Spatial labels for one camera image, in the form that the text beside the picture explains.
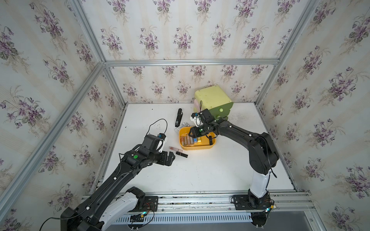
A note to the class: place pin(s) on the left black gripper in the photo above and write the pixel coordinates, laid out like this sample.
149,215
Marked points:
164,161

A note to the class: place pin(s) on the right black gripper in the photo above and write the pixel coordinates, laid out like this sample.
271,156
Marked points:
194,133

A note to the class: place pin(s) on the short black lipstick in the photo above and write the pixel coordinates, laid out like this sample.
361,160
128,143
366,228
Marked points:
182,154

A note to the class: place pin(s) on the champagne gold lipstick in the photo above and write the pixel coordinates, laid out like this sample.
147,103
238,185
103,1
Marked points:
186,143

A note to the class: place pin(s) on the red silver lipstick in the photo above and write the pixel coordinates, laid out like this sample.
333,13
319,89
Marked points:
182,141

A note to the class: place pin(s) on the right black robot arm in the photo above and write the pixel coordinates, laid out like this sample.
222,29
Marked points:
263,155

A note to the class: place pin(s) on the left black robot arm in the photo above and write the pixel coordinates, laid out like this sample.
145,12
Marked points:
101,209

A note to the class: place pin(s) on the yellow plastic storage box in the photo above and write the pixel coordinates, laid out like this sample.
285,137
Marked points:
197,146

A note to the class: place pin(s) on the pink gradient lip gloss tube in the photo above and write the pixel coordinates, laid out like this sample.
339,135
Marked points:
176,149

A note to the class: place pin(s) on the black stapler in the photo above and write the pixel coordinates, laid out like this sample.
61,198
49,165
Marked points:
179,117

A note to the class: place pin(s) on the green pink drawer organizer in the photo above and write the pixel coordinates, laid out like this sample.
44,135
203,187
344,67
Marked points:
215,100

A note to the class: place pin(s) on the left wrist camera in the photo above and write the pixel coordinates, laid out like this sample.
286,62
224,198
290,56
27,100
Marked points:
162,140

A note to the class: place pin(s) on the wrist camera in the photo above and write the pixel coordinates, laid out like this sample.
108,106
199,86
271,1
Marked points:
195,118
162,140

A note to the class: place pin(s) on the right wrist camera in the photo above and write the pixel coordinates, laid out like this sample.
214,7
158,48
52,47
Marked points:
195,118

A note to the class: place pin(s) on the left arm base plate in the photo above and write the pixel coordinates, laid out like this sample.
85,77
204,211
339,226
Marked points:
146,204

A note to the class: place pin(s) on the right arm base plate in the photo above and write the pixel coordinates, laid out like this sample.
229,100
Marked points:
250,202

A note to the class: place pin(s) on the aluminium front rail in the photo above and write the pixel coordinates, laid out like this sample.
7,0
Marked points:
217,207

